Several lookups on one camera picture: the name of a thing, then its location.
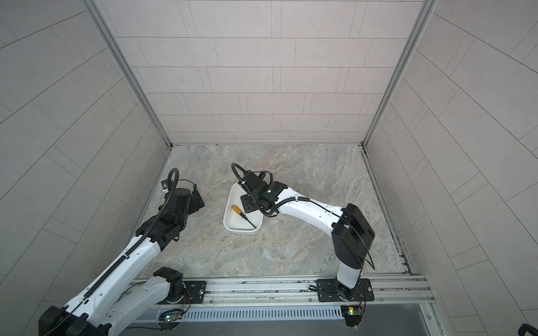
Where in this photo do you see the yellow handled screwdriver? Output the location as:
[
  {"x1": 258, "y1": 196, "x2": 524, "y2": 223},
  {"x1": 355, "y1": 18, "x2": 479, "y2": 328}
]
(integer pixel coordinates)
[{"x1": 232, "y1": 205, "x2": 256, "y2": 229}]

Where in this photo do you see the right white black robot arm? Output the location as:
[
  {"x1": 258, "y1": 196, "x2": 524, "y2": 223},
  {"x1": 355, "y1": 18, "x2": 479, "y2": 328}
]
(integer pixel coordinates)
[{"x1": 231, "y1": 163, "x2": 375, "y2": 301}]

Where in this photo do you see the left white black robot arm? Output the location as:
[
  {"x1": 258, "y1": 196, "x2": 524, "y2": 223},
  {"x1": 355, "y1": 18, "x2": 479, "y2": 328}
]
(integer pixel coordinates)
[{"x1": 38, "y1": 169, "x2": 205, "y2": 335}]

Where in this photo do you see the white rectangular plastic bin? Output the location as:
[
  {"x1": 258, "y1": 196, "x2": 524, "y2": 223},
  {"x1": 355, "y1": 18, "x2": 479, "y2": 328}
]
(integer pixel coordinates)
[{"x1": 223, "y1": 183, "x2": 263, "y2": 235}]

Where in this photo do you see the left green circuit board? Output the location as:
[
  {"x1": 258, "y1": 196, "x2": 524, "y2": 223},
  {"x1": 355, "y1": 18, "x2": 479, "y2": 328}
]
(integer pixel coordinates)
[{"x1": 158, "y1": 309, "x2": 183, "y2": 323}]

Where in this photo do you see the green circuit board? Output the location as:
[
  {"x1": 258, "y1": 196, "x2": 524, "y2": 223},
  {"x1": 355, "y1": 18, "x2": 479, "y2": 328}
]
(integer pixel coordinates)
[
  {"x1": 158, "y1": 309, "x2": 183, "y2": 323},
  {"x1": 340, "y1": 305, "x2": 364, "y2": 328}
]

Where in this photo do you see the white slotted vent strip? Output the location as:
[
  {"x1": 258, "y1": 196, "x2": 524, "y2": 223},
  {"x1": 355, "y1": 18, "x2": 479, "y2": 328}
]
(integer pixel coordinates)
[{"x1": 178, "y1": 306, "x2": 343, "y2": 323}]

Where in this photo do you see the right green circuit board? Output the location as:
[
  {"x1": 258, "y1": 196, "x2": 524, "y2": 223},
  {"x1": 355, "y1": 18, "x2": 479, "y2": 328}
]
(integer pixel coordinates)
[{"x1": 340, "y1": 305, "x2": 364, "y2": 328}]

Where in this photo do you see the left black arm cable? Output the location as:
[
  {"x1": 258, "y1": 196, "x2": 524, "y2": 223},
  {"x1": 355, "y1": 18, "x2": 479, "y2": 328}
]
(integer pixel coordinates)
[{"x1": 82, "y1": 167, "x2": 181, "y2": 302}]

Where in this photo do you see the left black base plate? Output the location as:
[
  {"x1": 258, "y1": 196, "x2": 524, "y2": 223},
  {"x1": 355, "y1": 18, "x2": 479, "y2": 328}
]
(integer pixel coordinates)
[{"x1": 165, "y1": 281, "x2": 207, "y2": 305}]

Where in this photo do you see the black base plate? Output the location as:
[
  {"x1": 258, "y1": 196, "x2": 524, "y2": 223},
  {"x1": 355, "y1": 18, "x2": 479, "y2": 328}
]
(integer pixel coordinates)
[
  {"x1": 165, "y1": 281, "x2": 207, "y2": 305},
  {"x1": 315, "y1": 278, "x2": 375, "y2": 302}
]

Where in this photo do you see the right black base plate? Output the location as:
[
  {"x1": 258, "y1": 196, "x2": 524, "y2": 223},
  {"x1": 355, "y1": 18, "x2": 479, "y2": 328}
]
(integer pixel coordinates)
[{"x1": 315, "y1": 278, "x2": 375, "y2": 302}]

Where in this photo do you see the aluminium mounting rail frame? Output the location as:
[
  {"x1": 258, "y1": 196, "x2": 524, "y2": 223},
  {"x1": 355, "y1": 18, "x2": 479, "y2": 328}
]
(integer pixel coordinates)
[{"x1": 132, "y1": 274, "x2": 448, "y2": 335}]

